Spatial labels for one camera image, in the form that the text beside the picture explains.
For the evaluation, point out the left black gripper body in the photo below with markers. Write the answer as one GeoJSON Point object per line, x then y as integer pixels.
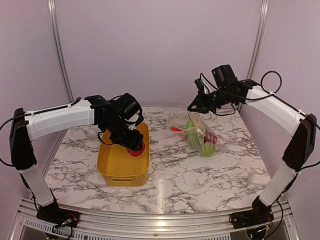
{"type": "Point", "coordinates": [120, 135]}

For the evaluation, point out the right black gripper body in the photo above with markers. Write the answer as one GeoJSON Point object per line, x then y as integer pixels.
{"type": "Point", "coordinates": [221, 98]}

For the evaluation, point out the red toy apple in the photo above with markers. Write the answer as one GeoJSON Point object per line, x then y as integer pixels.
{"type": "Point", "coordinates": [138, 152]}

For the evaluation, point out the clear zip top bag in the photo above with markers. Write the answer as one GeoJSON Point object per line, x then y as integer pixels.
{"type": "Point", "coordinates": [179, 115]}

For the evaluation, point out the light green toy apple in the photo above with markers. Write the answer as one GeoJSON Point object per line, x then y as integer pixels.
{"type": "Point", "coordinates": [190, 124]}

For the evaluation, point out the yellow plastic basket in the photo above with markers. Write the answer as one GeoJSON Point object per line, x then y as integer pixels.
{"type": "Point", "coordinates": [121, 167]}

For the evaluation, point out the green toy bitter gourd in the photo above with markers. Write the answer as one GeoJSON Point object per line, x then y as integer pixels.
{"type": "Point", "coordinates": [192, 136]}

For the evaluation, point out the red toy tomato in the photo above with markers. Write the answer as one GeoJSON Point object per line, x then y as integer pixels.
{"type": "Point", "coordinates": [210, 137]}

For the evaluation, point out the orange toy carrot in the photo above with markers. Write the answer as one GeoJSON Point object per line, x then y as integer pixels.
{"type": "Point", "coordinates": [180, 132]}

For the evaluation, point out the yellow toy lemon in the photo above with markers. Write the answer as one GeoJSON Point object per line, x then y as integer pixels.
{"type": "Point", "coordinates": [195, 123]}

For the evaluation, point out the green toy grapes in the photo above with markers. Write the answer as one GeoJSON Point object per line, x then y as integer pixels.
{"type": "Point", "coordinates": [199, 144]}

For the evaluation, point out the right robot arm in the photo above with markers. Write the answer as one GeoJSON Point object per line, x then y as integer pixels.
{"type": "Point", "coordinates": [300, 126]}

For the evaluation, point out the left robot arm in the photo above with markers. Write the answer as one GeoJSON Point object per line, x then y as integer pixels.
{"type": "Point", "coordinates": [28, 126]}

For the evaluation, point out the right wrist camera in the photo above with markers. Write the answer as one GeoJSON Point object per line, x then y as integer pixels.
{"type": "Point", "coordinates": [223, 75]}

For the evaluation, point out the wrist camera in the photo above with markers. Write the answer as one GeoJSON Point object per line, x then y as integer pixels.
{"type": "Point", "coordinates": [223, 75]}
{"type": "Point", "coordinates": [129, 110]}

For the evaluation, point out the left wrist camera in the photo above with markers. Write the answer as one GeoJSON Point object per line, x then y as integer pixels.
{"type": "Point", "coordinates": [129, 110]}

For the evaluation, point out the right aluminium frame post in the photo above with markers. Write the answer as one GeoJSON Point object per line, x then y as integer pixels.
{"type": "Point", "coordinates": [260, 33]}

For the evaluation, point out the aluminium frame post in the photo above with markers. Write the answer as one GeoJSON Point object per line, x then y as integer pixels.
{"type": "Point", "coordinates": [59, 50]}
{"type": "Point", "coordinates": [260, 33]}

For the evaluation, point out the front aluminium rail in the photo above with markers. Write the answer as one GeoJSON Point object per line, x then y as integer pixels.
{"type": "Point", "coordinates": [108, 225]}

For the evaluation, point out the left aluminium frame post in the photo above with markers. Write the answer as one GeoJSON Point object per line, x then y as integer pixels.
{"type": "Point", "coordinates": [59, 50]}

